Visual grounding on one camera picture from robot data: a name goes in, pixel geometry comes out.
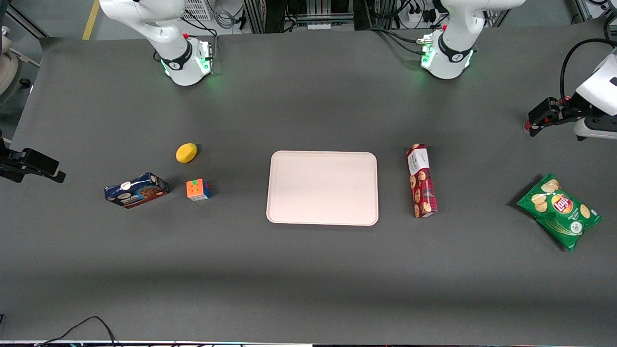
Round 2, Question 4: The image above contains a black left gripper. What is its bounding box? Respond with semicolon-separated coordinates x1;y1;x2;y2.
528;97;596;138

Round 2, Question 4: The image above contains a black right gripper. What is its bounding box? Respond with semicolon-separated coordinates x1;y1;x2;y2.
0;139;67;184

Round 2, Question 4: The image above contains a red cookie box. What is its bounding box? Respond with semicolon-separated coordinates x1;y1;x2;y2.
405;143;439;219

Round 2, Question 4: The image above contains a blue cookie box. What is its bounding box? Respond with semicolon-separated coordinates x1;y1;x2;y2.
104;172;170;209

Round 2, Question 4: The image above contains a beige plastic tray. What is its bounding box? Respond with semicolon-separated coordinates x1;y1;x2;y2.
266;150;379;227

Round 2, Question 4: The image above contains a red bottle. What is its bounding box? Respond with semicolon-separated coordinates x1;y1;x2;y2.
523;95;572;134

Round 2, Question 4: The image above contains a green Lay's chips bag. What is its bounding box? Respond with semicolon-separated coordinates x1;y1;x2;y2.
516;173;604;253

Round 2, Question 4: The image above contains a beige rounded floor object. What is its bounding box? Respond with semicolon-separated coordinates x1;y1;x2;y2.
0;27;23;95

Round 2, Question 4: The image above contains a yellow lemon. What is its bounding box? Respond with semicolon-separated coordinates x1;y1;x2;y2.
175;143;198;164

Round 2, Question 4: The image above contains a colourful puzzle cube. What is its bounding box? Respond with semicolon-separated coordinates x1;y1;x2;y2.
186;178;212;201

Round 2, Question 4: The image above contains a yellow floor tape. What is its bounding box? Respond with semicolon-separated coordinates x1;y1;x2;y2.
82;0;100;40

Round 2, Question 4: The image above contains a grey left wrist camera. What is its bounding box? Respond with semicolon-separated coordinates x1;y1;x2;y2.
573;117;617;142

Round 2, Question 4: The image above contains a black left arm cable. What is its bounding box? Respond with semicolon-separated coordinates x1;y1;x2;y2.
560;38;617;103

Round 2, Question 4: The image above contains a thin black table cable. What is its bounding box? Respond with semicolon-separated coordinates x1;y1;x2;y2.
36;316;121;347

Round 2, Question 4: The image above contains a black base cable bundle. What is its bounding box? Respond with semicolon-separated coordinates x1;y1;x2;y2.
369;27;434;56

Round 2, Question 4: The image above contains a grey coiled cable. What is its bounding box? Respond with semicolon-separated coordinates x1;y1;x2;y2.
214;0;238;30

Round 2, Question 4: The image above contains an aluminium frame post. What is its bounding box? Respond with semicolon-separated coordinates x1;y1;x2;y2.
243;0;267;34

